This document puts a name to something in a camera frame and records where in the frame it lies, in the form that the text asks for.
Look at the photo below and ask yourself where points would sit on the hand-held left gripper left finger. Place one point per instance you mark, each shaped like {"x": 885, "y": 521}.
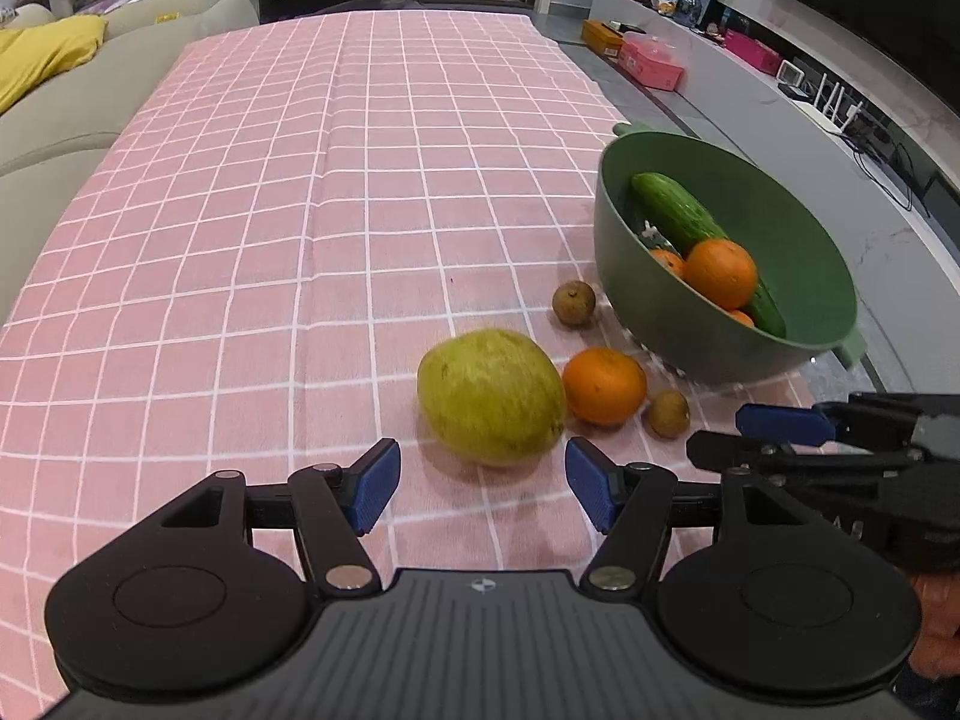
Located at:
{"x": 379, "y": 480}

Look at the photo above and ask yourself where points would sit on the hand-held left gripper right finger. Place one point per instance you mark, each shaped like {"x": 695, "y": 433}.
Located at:
{"x": 589, "y": 480}

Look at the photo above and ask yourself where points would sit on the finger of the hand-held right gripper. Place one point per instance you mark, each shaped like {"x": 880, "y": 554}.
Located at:
{"x": 750, "y": 454}
{"x": 784, "y": 424}

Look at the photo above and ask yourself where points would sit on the small brown kiwi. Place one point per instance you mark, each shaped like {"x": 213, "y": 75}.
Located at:
{"x": 574, "y": 304}
{"x": 667, "y": 414}

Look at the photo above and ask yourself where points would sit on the orange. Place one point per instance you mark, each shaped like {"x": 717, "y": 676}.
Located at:
{"x": 742, "y": 318}
{"x": 669, "y": 262}
{"x": 720, "y": 272}
{"x": 604, "y": 386}

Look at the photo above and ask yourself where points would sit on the green plastic colander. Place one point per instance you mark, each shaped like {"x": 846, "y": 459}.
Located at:
{"x": 810, "y": 300}

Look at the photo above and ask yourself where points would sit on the yellow-green pear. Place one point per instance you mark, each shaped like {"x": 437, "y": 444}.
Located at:
{"x": 491, "y": 396}

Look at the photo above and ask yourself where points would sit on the green cucumber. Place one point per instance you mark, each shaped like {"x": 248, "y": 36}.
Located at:
{"x": 675, "y": 210}

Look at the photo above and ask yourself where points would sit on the person's right hand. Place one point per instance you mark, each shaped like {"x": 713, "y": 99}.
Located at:
{"x": 937, "y": 615}

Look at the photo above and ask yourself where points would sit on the white television cabinet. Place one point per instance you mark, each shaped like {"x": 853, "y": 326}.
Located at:
{"x": 750, "y": 116}

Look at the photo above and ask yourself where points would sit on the white router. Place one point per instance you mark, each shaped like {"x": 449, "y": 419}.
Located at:
{"x": 829, "y": 109}

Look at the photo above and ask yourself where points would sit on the pink checked tablecloth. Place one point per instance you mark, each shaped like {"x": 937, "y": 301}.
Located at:
{"x": 300, "y": 165}

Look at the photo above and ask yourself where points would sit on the magenta box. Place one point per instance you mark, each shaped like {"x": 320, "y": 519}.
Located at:
{"x": 751, "y": 52}

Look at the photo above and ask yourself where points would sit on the pink box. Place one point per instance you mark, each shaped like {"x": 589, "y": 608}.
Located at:
{"x": 651, "y": 66}

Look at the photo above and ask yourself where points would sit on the dark blue snack bag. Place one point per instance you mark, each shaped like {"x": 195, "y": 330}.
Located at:
{"x": 691, "y": 7}

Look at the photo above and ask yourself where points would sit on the orange box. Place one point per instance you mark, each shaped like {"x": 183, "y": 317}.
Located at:
{"x": 601, "y": 37}

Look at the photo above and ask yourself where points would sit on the beige sofa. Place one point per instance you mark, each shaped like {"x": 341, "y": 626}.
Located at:
{"x": 75, "y": 112}

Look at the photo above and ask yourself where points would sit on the yellow pillow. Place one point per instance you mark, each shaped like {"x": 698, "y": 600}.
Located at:
{"x": 45, "y": 52}

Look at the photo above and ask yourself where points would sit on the small white frame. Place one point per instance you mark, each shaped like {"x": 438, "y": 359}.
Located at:
{"x": 791, "y": 75}

